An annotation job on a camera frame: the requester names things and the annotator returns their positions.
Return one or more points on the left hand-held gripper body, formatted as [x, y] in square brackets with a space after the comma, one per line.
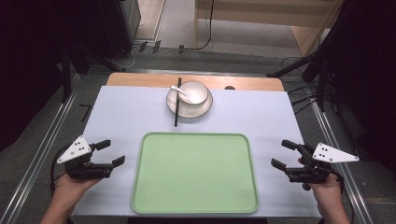
[76, 151]

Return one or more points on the black cabinet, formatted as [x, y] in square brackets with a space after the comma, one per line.
[118, 25]

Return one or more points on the white ceramic spoon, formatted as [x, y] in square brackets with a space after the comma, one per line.
[180, 91]

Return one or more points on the aluminium floor rail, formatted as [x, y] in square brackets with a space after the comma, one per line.
[330, 130]
[34, 161]

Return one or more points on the black chopsticks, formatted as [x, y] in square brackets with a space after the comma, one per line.
[176, 115]

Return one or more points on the person's right hand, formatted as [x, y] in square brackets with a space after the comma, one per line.
[325, 190]

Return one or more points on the person's left hand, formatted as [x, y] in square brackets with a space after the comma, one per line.
[72, 187]

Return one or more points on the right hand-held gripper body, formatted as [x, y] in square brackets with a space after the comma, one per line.
[323, 154]

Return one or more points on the white ceramic bowl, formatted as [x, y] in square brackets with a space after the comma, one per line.
[199, 90]

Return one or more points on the wooden table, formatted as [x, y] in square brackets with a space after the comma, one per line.
[140, 79]

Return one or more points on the green plastic tray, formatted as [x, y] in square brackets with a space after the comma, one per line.
[194, 174]

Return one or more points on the pale table mat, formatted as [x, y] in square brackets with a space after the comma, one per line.
[121, 115]

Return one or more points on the white round plate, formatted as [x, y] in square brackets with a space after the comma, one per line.
[186, 112]

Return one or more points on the dark curtain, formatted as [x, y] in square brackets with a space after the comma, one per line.
[367, 77]
[31, 62]

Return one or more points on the light wooden desk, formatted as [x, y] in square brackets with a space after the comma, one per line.
[264, 12]

